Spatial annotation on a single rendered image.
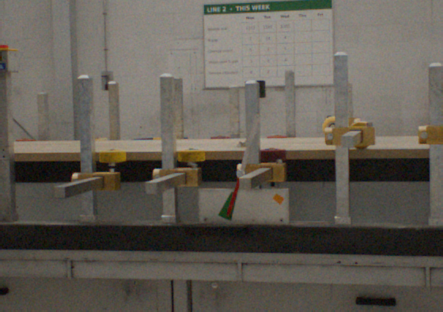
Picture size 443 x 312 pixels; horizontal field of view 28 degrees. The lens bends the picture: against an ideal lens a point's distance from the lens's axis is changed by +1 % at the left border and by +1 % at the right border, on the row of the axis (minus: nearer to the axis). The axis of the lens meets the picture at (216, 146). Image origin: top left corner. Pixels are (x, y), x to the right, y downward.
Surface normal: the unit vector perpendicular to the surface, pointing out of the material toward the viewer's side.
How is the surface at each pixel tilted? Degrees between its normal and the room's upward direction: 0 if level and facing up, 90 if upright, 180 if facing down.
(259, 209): 90
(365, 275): 90
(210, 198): 90
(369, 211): 90
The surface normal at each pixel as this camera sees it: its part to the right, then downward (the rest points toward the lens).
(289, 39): -0.22, 0.06
